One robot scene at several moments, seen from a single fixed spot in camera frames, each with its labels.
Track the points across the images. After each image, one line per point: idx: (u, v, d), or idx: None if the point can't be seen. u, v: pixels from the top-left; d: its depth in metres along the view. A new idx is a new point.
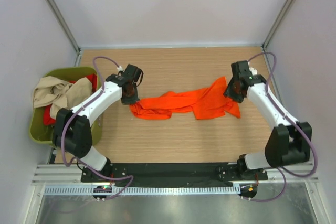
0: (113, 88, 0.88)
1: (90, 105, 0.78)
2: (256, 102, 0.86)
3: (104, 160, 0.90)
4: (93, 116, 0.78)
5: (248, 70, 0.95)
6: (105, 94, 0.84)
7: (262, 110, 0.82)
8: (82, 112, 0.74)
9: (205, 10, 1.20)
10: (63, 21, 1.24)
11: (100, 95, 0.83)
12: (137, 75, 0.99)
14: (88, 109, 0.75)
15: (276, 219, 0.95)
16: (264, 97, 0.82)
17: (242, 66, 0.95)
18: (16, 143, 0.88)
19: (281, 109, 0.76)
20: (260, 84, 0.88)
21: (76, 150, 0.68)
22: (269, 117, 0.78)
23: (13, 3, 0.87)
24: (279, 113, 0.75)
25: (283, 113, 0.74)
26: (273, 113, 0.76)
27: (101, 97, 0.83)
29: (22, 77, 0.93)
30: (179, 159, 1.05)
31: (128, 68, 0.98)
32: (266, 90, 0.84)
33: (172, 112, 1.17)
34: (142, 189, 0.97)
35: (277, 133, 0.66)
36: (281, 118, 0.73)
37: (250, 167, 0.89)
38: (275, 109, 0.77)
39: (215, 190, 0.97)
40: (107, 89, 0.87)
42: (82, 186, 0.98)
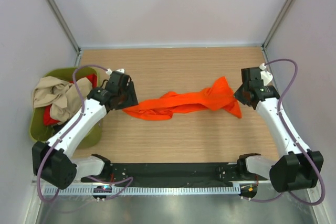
0: (95, 108, 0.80)
1: (67, 134, 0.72)
2: (266, 119, 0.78)
3: (101, 163, 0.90)
4: (72, 146, 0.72)
5: (260, 79, 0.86)
6: (85, 119, 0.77)
7: (271, 129, 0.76)
8: (59, 145, 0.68)
9: (205, 10, 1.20)
10: (63, 22, 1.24)
11: (80, 120, 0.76)
12: (123, 82, 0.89)
14: (66, 141, 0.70)
15: (276, 219, 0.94)
16: (275, 116, 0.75)
17: (253, 73, 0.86)
18: (16, 144, 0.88)
19: (292, 135, 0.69)
20: (272, 98, 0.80)
21: (59, 183, 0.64)
22: (277, 139, 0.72)
23: (12, 3, 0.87)
24: (291, 138, 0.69)
25: (295, 139, 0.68)
26: (283, 137, 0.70)
27: (81, 123, 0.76)
29: (21, 77, 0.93)
30: (179, 159, 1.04)
31: (112, 77, 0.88)
32: (279, 108, 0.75)
33: (173, 112, 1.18)
34: (142, 189, 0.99)
35: (286, 161, 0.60)
36: (292, 146, 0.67)
37: (250, 170, 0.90)
38: (286, 132, 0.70)
39: (215, 190, 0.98)
40: (88, 111, 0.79)
42: (82, 186, 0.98)
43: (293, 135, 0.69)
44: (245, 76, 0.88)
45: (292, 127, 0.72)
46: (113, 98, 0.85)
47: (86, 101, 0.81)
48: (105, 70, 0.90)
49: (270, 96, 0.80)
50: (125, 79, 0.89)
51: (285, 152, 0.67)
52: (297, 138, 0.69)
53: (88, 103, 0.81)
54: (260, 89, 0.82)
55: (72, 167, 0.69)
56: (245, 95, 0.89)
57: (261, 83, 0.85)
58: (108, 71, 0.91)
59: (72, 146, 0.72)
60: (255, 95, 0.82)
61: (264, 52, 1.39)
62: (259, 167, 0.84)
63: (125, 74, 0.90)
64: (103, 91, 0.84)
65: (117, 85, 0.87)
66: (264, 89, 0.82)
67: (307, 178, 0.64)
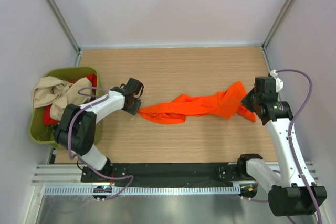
0: (117, 95, 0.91)
1: (97, 105, 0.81)
2: (273, 138, 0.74)
3: (104, 160, 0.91)
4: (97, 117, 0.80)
5: (274, 91, 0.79)
6: (111, 99, 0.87)
7: (277, 151, 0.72)
8: (90, 109, 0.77)
9: (206, 10, 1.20)
10: (63, 22, 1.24)
11: (106, 98, 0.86)
12: (139, 87, 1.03)
14: (95, 108, 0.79)
15: (276, 219, 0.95)
16: (284, 140, 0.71)
17: (268, 86, 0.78)
18: (16, 143, 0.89)
19: (298, 164, 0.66)
20: (284, 118, 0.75)
21: (80, 146, 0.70)
22: (282, 164, 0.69)
23: (13, 3, 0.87)
24: (296, 168, 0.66)
25: (300, 170, 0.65)
26: (289, 166, 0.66)
27: (107, 101, 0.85)
29: (21, 77, 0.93)
30: (179, 159, 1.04)
31: (131, 81, 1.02)
32: (290, 133, 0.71)
33: (186, 116, 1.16)
34: (142, 189, 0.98)
35: (287, 193, 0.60)
36: (296, 177, 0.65)
37: (248, 171, 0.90)
38: (292, 160, 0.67)
39: (216, 190, 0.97)
40: (112, 96, 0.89)
42: (82, 186, 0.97)
43: (299, 166, 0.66)
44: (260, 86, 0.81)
45: (299, 155, 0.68)
46: (128, 97, 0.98)
47: (108, 91, 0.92)
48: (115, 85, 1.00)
49: (281, 116, 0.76)
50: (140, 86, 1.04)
51: (289, 183, 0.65)
52: (303, 169, 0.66)
53: (112, 92, 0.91)
54: (273, 105, 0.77)
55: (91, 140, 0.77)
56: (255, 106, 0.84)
57: (274, 96, 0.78)
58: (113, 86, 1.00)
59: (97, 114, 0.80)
60: (267, 111, 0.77)
61: (264, 52, 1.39)
62: (258, 174, 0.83)
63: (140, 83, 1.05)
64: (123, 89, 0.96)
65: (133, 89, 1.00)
66: (277, 107, 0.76)
67: (305, 207, 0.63)
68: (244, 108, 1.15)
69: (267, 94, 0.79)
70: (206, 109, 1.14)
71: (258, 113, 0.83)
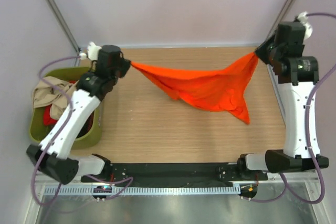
0: (85, 101, 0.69)
1: (60, 135, 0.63)
2: (288, 105, 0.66)
3: (102, 164, 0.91)
4: (70, 144, 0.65)
5: (300, 43, 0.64)
6: (76, 115, 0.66)
7: (290, 119, 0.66)
8: (52, 147, 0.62)
9: (206, 9, 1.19)
10: (63, 21, 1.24)
11: (70, 116, 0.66)
12: (116, 61, 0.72)
14: (60, 142, 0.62)
15: (276, 219, 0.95)
16: (301, 111, 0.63)
17: (292, 36, 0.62)
18: (16, 143, 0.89)
19: (308, 136, 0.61)
20: (307, 82, 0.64)
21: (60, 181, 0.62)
22: (291, 134, 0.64)
23: (13, 2, 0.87)
24: (305, 140, 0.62)
25: (308, 143, 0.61)
26: (297, 137, 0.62)
27: (72, 120, 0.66)
29: (21, 77, 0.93)
30: (179, 159, 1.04)
31: (98, 58, 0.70)
32: (308, 103, 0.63)
33: (186, 116, 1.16)
34: (142, 189, 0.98)
35: (289, 163, 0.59)
36: (303, 149, 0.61)
37: (250, 167, 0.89)
38: (303, 132, 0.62)
39: (215, 190, 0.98)
40: (77, 105, 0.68)
42: (82, 186, 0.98)
43: (309, 138, 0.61)
44: (281, 36, 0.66)
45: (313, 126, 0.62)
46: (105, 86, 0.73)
47: (73, 94, 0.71)
48: (90, 43, 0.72)
49: (303, 78, 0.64)
50: (116, 55, 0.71)
51: (292, 153, 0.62)
52: (312, 141, 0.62)
53: (75, 96, 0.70)
54: (299, 64, 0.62)
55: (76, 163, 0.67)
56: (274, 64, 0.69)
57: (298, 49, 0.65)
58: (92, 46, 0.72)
59: (70, 143, 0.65)
60: (289, 70, 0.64)
61: None
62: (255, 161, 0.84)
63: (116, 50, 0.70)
64: (92, 80, 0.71)
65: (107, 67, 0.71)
66: (304, 66, 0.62)
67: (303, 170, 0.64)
68: (238, 109, 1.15)
69: (290, 46, 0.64)
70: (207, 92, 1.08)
71: (274, 67, 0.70)
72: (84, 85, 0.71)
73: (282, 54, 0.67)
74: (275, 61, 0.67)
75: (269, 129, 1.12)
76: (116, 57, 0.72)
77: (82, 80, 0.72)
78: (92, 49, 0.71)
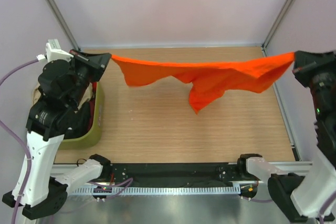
0: (40, 147, 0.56)
1: (27, 185, 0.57)
2: (321, 174, 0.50)
3: (100, 167, 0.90)
4: (43, 186, 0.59)
5: None
6: (37, 163, 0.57)
7: (313, 185, 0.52)
8: (25, 198, 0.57)
9: (206, 10, 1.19)
10: (63, 22, 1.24)
11: (30, 166, 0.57)
12: (70, 82, 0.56)
14: (30, 193, 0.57)
15: (275, 219, 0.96)
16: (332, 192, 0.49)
17: None
18: (16, 144, 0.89)
19: (324, 207, 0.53)
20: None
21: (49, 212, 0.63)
22: (305, 197, 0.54)
23: (12, 3, 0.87)
24: (318, 209, 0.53)
25: (322, 212, 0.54)
26: (313, 207, 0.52)
27: (33, 169, 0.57)
29: (21, 78, 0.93)
30: (179, 159, 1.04)
31: (41, 86, 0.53)
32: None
33: (186, 116, 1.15)
34: (142, 189, 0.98)
35: (294, 217, 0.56)
36: (313, 214, 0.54)
37: (250, 170, 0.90)
38: (319, 204, 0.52)
39: (215, 190, 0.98)
40: (34, 151, 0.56)
42: (82, 186, 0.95)
43: (324, 209, 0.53)
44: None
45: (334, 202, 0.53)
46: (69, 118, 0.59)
47: (27, 136, 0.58)
48: (46, 44, 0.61)
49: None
50: (70, 76, 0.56)
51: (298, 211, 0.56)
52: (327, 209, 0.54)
53: (30, 140, 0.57)
54: None
55: (63, 191, 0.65)
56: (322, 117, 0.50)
57: None
58: (48, 48, 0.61)
59: (42, 187, 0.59)
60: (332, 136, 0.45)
61: (264, 52, 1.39)
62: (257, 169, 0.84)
63: (64, 70, 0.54)
64: (41, 116, 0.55)
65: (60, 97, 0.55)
66: None
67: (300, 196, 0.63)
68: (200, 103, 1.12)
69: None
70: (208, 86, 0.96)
71: (318, 131, 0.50)
72: (35, 123, 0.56)
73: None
74: (326, 129, 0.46)
75: (269, 129, 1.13)
76: (69, 78, 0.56)
77: (31, 117, 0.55)
78: (49, 53, 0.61)
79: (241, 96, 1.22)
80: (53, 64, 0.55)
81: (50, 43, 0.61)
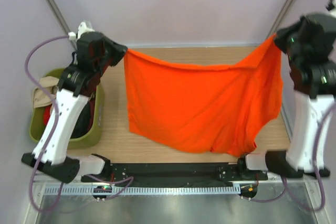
0: (70, 101, 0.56)
1: (51, 140, 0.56)
2: (299, 116, 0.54)
3: (102, 162, 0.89)
4: (65, 146, 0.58)
5: (331, 45, 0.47)
6: (65, 117, 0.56)
7: (297, 129, 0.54)
8: (46, 155, 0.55)
9: (206, 10, 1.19)
10: (63, 22, 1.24)
11: (57, 121, 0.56)
12: (102, 48, 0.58)
14: (53, 149, 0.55)
15: (276, 219, 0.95)
16: (313, 127, 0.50)
17: (323, 39, 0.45)
18: (16, 143, 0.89)
19: (315, 150, 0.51)
20: (326, 96, 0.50)
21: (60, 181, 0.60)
22: (294, 146, 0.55)
23: (13, 3, 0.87)
24: (311, 153, 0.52)
25: (314, 158, 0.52)
26: (303, 150, 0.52)
27: (60, 124, 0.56)
29: (21, 77, 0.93)
30: (179, 159, 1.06)
31: (76, 49, 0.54)
32: (324, 120, 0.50)
33: None
34: (142, 189, 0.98)
35: (290, 171, 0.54)
36: (306, 162, 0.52)
37: (250, 167, 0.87)
38: (310, 145, 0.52)
39: (215, 190, 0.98)
40: (63, 107, 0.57)
42: (82, 186, 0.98)
43: (315, 152, 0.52)
44: (310, 30, 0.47)
45: (325, 128, 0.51)
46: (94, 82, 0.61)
47: (56, 94, 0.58)
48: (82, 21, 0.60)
49: (324, 93, 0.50)
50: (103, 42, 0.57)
51: (294, 166, 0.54)
52: (318, 153, 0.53)
53: (59, 97, 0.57)
54: (323, 74, 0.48)
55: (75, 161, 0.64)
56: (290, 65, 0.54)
57: (327, 51, 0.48)
58: (82, 25, 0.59)
59: (64, 147, 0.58)
60: (307, 77, 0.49)
61: None
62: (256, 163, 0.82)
63: (100, 35, 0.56)
64: (74, 76, 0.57)
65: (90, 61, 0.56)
66: (328, 76, 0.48)
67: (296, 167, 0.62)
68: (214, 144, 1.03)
69: (317, 51, 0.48)
70: (216, 127, 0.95)
71: (292, 68, 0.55)
72: (66, 84, 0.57)
73: (305, 59, 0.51)
74: (295, 65, 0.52)
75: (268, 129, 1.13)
76: (102, 44, 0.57)
77: (63, 77, 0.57)
78: (82, 30, 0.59)
79: None
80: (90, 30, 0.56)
81: (84, 22, 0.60)
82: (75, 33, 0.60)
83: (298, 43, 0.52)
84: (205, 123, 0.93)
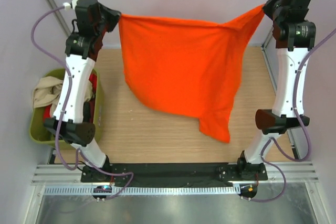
0: (81, 64, 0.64)
1: (68, 101, 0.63)
2: (280, 71, 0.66)
3: (104, 157, 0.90)
4: (80, 106, 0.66)
5: (306, 6, 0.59)
6: (77, 80, 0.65)
7: (279, 84, 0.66)
8: (66, 115, 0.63)
9: (205, 9, 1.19)
10: (63, 22, 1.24)
11: (71, 83, 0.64)
12: (98, 12, 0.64)
14: (71, 109, 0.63)
15: (277, 219, 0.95)
16: (292, 75, 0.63)
17: None
18: (16, 142, 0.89)
19: (295, 97, 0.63)
20: (301, 46, 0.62)
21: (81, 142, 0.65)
22: (278, 98, 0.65)
23: (14, 3, 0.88)
24: (292, 101, 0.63)
25: (295, 104, 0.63)
26: (285, 98, 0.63)
27: (75, 86, 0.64)
29: (21, 77, 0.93)
30: (179, 159, 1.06)
31: (77, 17, 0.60)
32: (301, 68, 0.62)
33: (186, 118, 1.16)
34: (142, 189, 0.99)
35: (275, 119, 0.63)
36: (289, 108, 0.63)
37: (250, 159, 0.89)
38: (290, 93, 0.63)
39: (215, 190, 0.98)
40: (75, 71, 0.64)
42: (83, 186, 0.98)
43: (295, 98, 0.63)
44: None
45: (302, 82, 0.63)
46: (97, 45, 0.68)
47: (66, 60, 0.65)
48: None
49: (301, 44, 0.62)
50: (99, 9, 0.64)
51: (278, 113, 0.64)
52: (298, 101, 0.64)
53: (70, 62, 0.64)
54: (297, 30, 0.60)
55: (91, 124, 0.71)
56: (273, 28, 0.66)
57: (303, 12, 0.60)
58: None
59: (80, 107, 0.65)
60: (286, 33, 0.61)
61: (264, 52, 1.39)
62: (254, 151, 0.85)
63: (95, 0, 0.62)
64: (79, 41, 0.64)
65: (90, 25, 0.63)
66: (302, 32, 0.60)
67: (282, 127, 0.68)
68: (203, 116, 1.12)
69: (294, 9, 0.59)
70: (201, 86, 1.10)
71: (274, 27, 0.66)
72: (73, 49, 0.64)
73: (285, 19, 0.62)
74: (276, 23, 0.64)
75: None
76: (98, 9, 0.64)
77: (69, 44, 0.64)
78: None
79: (240, 96, 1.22)
80: None
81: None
82: (69, 3, 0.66)
83: (281, 7, 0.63)
84: (196, 90, 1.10)
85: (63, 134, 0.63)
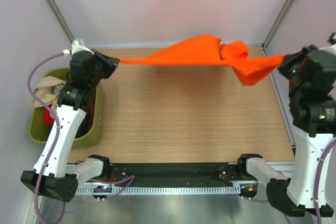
0: (71, 116, 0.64)
1: (53, 153, 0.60)
2: (300, 155, 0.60)
3: (101, 162, 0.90)
4: (65, 159, 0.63)
5: (329, 85, 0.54)
6: (65, 131, 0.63)
7: (298, 168, 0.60)
8: (47, 168, 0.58)
9: (205, 9, 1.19)
10: (63, 21, 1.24)
11: (59, 134, 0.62)
12: (92, 65, 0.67)
14: (54, 161, 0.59)
15: (276, 219, 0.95)
16: (313, 164, 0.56)
17: (322, 78, 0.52)
18: (16, 144, 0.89)
19: (316, 189, 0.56)
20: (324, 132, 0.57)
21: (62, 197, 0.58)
22: (296, 184, 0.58)
23: (13, 3, 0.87)
24: (312, 192, 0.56)
25: (316, 195, 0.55)
26: (304, 188, 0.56)
27: (62, 136, 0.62)
29: (21, 77, 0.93)
30: (178, 159, 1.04)
31: (71, 70, 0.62)
32: (323, 157, 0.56)
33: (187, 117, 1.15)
34: (142, 189, 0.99)
35: (292, 209, 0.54)
36: (308, 200, 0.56)
37: (250, 170, 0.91)
38: (311, 183, 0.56)
39: (215, 190, 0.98)
40: (64, 120, 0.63)
42: (82, 186, 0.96)
43: (317, 190, 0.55)
44: (311, 71, 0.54)
45: (324, 174, 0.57)
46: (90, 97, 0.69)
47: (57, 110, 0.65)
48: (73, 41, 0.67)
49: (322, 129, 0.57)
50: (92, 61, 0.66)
51: (295, 201, 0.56)
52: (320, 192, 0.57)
53: (60, 113, 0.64)
54: (321, 113, 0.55)
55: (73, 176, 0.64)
56: (291, 105, 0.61)
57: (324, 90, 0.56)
58: (75, 43, 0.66)
59: (64, 160, 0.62)
60: (306, 114, 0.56)
61: (264, 52, 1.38)
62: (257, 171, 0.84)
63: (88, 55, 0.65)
64: (72, 92, 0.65)
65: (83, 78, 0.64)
66: (326, 116, 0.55)
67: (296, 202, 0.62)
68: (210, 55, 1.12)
69: (315, 88, 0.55)
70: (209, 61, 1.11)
71: (291, 102, 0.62)
72: (66, 99, 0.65)
73: (305, 95, 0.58)
74: (295, 100, 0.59)
75: (268, 129, 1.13)
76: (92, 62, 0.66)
77: (62, 95, 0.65)
78: (75, 49, 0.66)
79: (241, 96, 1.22)
80: (79, 53, 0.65)
81: (77, 41, 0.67)
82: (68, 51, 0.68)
83: (298, 78, 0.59)
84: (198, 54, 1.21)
85: (42, 191, 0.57)
